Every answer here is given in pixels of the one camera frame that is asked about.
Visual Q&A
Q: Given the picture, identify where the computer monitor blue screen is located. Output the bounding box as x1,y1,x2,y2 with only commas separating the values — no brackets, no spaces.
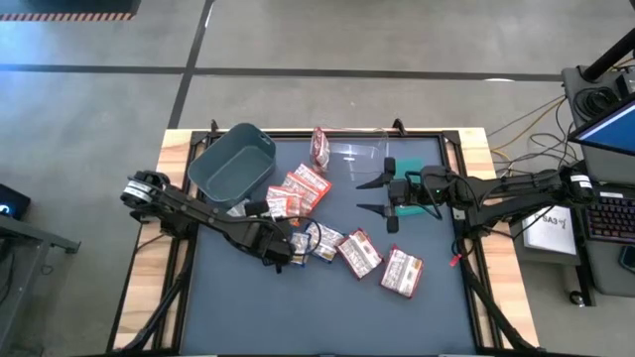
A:
568,93,635,158

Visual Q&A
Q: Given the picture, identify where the white SA3 sign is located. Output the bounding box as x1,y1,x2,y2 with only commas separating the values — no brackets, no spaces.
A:
523,202,579,257

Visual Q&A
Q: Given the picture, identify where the coiled black cable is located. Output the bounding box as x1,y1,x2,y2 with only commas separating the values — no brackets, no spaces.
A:
572,86,621,118

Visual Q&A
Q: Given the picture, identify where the green translucent plastic bin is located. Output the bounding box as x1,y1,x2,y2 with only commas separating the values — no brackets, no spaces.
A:
385,157,438,218

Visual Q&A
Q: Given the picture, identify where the blue-grey table mat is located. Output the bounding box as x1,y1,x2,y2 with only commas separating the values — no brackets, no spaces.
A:
181,136,478,356

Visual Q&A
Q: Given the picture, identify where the black floor cable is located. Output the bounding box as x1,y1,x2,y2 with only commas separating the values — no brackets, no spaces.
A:
495,96,584,178

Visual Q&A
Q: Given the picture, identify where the grey side desk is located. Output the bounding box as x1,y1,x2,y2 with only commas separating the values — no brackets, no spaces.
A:
0,212,83,348

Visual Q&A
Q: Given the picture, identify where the black device with light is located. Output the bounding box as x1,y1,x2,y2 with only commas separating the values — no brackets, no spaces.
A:
0,181,32,222

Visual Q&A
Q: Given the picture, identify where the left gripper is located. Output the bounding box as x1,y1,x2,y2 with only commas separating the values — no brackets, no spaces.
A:
244,197,299,274

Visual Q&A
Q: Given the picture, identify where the dark grey plastic bin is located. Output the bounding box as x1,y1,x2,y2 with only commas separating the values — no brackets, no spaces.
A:
187,122,278,208

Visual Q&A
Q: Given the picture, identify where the blue Maruchan ramen pack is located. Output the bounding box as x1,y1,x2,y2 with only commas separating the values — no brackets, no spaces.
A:
305,221,347,264
226,197,252,219
290,230,313,268

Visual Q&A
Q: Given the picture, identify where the black monitor pole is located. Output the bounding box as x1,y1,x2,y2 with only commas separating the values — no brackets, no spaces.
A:
582,29,635,83

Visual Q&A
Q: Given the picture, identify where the backlit black keyboard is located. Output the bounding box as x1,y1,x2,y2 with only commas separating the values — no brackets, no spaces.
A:
582,195,635,245

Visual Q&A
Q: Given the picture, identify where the grey workstation cart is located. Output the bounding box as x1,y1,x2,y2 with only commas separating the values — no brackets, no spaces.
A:
560,63,635,298

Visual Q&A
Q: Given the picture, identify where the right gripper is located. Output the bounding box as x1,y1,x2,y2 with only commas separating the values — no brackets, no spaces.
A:
355,156,424,235

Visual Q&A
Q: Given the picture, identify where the yellow floor cable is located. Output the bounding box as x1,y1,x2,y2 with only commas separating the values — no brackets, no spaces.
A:
488,96,570,165

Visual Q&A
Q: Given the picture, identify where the black metal table frame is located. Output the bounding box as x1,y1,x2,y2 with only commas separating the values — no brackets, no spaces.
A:
106,117,542,357

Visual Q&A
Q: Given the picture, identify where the clear plastic bin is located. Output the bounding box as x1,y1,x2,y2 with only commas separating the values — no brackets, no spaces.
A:
310,126,391,182

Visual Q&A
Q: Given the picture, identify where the blue-black camera cable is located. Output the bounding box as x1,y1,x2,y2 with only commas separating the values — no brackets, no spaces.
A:
277,215,323,257
404,171,445,222

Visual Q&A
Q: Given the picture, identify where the red Maruchan ramen pack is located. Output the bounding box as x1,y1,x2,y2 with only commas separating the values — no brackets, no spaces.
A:
310,126,332,174
379,244,425,299
335,227,385,282

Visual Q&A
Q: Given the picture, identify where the dark computer mouse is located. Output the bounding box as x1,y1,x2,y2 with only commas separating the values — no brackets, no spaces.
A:
618,244,635,275

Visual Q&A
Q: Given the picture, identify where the black hazard-striped cart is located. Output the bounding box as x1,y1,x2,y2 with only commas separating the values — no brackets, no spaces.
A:
0,0,144,23

